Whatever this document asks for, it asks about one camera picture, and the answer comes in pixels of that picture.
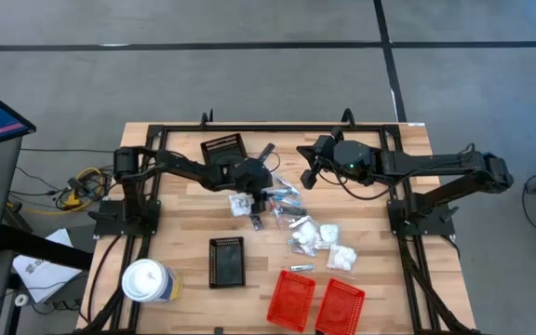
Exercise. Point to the black comb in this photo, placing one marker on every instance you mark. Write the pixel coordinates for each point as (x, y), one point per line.
(268, 151)
(292, 211)

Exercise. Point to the disinfecting wipes canister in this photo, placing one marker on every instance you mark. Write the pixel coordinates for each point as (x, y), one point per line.
(149, 279)

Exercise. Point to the black power strip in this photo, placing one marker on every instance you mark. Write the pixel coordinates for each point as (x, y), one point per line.
(78, 185)

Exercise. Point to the cotton balls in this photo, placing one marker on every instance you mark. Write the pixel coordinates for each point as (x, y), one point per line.
(306, 234)
(341, 257)
(241, 205)
(329, 232)

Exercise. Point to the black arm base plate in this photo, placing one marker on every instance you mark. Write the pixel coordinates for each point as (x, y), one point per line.
(110, 225)
(438, 227)

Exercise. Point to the red slotted plastic basket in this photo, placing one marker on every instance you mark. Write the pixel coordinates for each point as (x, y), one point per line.
(340, 307)
(291, 301)

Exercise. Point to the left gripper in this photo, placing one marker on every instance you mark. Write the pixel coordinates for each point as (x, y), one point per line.
(256, 177)

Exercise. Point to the black stand beam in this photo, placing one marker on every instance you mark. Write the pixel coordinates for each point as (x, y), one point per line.
(40, 249)

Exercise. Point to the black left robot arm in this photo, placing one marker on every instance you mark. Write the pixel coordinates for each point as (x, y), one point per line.
(179, 165)

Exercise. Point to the black frame hook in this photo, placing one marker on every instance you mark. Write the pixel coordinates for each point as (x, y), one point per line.
(351, 118)
(211, 118)

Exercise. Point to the black slotted plastic basket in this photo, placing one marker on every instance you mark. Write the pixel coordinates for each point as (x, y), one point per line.
(227, 263)
(221, 144)

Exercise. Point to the white paper sheet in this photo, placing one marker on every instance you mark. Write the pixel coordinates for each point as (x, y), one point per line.
(40, 279)

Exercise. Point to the white tape roll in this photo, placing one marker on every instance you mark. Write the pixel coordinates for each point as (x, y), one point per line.
(16, 300)

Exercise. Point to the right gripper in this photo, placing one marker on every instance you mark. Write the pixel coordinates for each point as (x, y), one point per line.
(327, 153)

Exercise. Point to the nail clipper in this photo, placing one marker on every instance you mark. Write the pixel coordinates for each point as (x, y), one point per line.
(257, 222)
(299, 222)
(303, 268)
(301, 251)

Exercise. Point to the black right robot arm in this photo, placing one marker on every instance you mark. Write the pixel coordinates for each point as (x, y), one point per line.
(435, 163)

